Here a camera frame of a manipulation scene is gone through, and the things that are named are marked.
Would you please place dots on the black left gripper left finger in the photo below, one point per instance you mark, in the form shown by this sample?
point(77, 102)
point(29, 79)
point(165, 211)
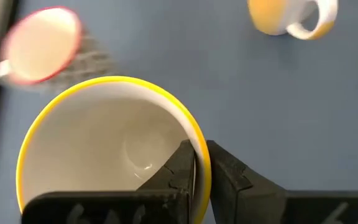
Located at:
point(166, 199)

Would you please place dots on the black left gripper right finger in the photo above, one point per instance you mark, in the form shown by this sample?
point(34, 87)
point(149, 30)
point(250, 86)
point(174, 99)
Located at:
point(241, 199)

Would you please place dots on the white mug yellow rim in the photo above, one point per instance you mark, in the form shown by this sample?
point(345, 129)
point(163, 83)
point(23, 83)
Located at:
point(98, 140)

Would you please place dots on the grey diamond mug red rim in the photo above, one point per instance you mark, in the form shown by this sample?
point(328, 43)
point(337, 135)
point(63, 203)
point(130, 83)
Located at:
point(42, 43)

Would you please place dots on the blue-grey table mat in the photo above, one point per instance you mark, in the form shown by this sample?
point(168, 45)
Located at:
point(291, 109)

